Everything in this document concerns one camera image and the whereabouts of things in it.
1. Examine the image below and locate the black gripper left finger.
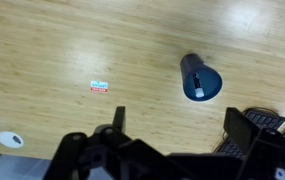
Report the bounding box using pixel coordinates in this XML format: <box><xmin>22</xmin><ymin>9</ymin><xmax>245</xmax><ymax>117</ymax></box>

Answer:
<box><xmin>111</xmin><ymin>105</ymin><xmax>127</xmax><ymax>134</ymax></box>

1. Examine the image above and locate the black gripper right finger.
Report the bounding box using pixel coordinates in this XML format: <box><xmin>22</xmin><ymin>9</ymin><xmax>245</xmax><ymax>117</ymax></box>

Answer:
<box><xmin>223</xmin><ymin>106</ymin><xmax>260</xmax><ymax>155</ymax></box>

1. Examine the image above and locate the dark blue plastic cup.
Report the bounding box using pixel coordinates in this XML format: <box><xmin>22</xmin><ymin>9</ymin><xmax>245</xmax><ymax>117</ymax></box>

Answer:
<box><xmin>179</xmin><ymin>53</ymin><xmax>224</xmax><ymax>103</ymax></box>

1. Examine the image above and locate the small red white sticker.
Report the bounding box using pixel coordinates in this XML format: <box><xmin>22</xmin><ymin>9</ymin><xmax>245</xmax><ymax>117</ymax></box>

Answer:
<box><xmin>89</xmin><ymin>80</ymin><xmax>109</xmax><ymax>94</ymax></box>

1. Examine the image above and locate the white round grommet cap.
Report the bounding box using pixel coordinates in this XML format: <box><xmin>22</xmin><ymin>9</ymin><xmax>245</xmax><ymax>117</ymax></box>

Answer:
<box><xmin>0</xmin><ymin>130</ymin><xmax>25</xmax><ymax>149</ymax></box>

